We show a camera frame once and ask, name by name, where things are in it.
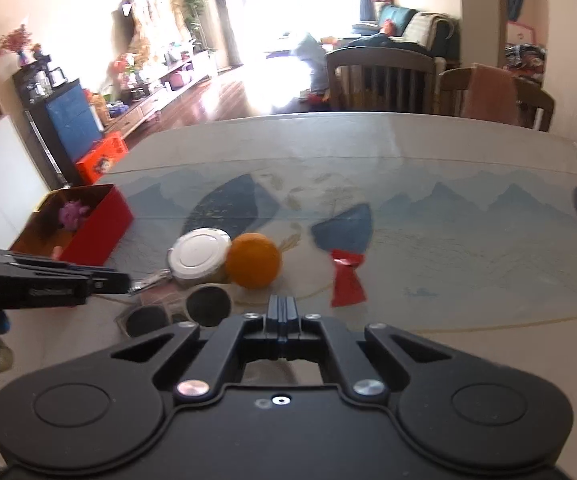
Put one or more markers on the vase with pink flowers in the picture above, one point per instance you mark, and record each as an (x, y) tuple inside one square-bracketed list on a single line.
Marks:
[(16, 42)]

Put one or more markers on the orange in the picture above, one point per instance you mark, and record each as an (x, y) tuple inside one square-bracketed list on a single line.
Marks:
[(253, 261)]

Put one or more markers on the round white-lidded tin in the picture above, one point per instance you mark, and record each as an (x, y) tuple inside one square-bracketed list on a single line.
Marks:
[(198, 255)]

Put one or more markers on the low wooden tv cabinet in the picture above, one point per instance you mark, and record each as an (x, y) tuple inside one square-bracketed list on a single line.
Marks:
[(168, 90)]

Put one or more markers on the red potted flowers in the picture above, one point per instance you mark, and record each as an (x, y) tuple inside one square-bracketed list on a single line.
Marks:
[(126, 67)]

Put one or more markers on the printed tablecloth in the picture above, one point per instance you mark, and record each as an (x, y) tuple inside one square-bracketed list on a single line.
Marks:
[(418, 170)]

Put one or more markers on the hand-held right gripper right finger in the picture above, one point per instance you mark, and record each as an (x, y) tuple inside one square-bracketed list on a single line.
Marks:
[(290, 320)]

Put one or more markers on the red candy wrapper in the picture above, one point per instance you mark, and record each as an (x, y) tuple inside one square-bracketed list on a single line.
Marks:
[(347, 285)]

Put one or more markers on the black cabinet with blue panel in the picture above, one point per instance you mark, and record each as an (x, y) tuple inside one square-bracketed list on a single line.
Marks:
[(71, 115)]

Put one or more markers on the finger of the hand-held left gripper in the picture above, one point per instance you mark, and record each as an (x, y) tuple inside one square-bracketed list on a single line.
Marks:
[(58, 266), (111, 282)]

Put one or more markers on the white standing air conditioner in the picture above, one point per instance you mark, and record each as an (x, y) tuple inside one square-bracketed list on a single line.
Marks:
[(204, 10)]

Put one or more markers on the red rectangular box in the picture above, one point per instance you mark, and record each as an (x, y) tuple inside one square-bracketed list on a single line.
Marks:
[(98, 235)]

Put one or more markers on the small metal clipper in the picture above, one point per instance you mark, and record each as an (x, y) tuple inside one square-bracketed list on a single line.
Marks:
[(152, 280)]

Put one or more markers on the grey bag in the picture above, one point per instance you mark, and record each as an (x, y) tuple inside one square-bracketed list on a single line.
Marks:
[(308, 55)]

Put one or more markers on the purple spiky ball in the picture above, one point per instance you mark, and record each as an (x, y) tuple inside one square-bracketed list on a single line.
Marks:
[(73, 216)]

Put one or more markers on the green potted plant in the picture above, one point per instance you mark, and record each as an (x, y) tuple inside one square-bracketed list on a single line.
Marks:
[(194, 15)]

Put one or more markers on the slatted wooden chair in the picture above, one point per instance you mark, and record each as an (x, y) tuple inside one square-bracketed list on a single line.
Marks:
[(378, 80)]

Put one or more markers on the wooden chair with draped cloth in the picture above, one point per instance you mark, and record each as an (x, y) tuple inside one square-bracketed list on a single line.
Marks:
[(488, 92)]

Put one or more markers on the orange gift box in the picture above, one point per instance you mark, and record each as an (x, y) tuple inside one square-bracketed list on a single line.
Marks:
[(103, 157)]

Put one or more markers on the black sunglasses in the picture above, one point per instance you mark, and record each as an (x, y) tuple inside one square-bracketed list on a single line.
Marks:
[(209, 305)]

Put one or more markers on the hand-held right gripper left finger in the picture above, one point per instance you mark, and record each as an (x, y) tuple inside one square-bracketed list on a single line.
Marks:
[(274, 320)]

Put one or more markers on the dark teal sofa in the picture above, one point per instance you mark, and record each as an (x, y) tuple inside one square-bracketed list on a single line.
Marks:
[(408, 25)]

